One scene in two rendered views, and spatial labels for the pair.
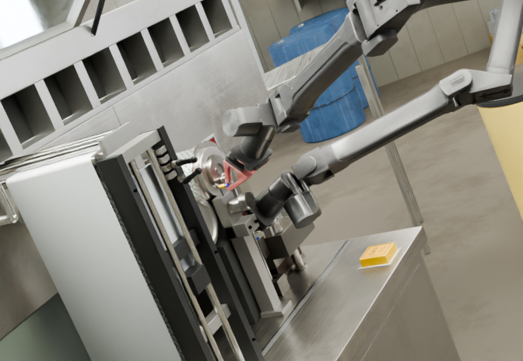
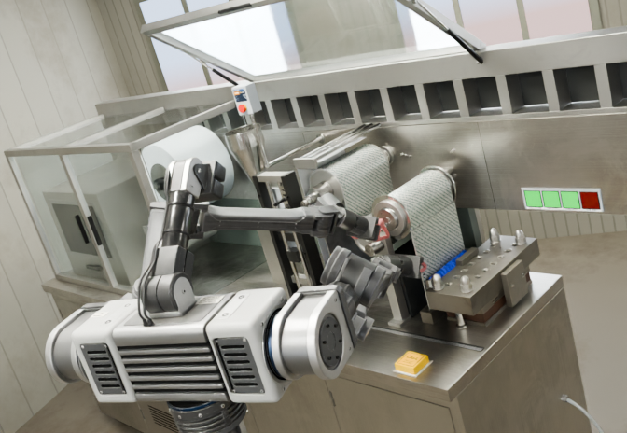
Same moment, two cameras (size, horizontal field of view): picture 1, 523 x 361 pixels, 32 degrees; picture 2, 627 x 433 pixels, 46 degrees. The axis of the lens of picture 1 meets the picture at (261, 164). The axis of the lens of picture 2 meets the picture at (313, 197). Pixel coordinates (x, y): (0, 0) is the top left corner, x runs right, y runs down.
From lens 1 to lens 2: 3.11 m
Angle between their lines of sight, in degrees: 101
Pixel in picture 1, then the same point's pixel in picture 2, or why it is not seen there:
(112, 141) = (299, 163)
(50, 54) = (432, 69)
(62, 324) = not seen: hidden behind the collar
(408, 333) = (403, 417)
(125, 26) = (522, 63)
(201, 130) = (585, 180)
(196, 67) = (609, 123)
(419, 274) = (442, 411)
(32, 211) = not seen: hidden behind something
